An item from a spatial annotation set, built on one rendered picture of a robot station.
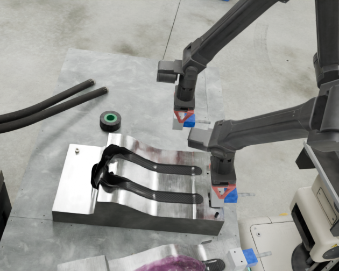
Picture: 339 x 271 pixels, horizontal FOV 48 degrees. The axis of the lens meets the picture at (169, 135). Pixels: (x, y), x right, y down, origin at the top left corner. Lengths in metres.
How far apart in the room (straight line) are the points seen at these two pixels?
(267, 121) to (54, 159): 0.81
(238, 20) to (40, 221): 0.79
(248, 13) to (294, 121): 0.37
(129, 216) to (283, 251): 0.97
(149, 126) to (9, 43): 2.05
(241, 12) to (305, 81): 2.50
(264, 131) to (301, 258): 1.25
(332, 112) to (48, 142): 1.01
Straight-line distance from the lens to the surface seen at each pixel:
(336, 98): 0.64
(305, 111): 0.68
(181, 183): 1.20
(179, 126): 1.31
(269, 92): 3.16
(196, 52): 1.07
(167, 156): 1.26
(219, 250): 1.14
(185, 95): 1.21
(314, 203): 1.42
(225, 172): 1.06
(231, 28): 1.01
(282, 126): 0.72
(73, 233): 1.18
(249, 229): 1.91
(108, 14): 3.71
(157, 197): 1.16
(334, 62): 1.15
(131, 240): 1.17
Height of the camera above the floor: 1.84
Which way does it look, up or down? 46 degrees down
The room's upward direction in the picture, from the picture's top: 12 degrees clockwise
